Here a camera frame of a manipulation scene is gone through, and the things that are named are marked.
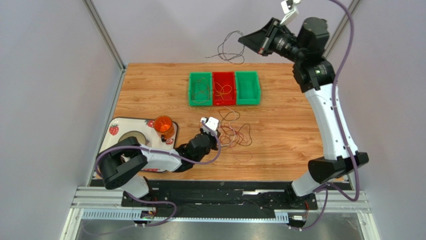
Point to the strawberry pattern tray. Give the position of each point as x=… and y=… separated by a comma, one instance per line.
x=121, y=125

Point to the red bin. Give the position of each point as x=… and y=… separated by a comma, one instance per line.
x=224, y=90

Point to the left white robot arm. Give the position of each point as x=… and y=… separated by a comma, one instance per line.
x=119, y=165

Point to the right green bin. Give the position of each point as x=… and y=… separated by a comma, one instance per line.
x=248, y=90

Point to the left green bin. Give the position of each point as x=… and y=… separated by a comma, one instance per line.
x=200, y=89

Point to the green bin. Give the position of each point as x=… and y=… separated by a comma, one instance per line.
x=200, y=89
x=248, y=90

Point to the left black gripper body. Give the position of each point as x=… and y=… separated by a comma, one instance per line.
x=213, y=141

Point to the grey bowl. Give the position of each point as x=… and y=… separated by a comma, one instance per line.
x=141, y=138

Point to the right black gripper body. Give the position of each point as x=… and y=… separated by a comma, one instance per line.
x=269, y=39

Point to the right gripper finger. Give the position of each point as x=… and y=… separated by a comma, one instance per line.
x=271, y=25
x=254, y=41

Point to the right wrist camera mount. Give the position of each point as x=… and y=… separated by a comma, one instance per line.
x=290, y=11

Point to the orange plastic cup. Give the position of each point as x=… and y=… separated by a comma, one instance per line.
x=164, y=127

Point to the aluminium frame rail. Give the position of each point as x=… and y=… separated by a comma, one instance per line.
x=102, y=204

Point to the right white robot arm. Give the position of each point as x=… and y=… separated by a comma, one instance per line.
x=317, y=81

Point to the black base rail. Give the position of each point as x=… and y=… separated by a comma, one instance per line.
x=177, y=192

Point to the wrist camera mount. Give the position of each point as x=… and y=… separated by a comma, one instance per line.
x=210, y=122
x=290, y=11

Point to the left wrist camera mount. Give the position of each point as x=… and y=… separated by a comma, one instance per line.
x=210, y=122

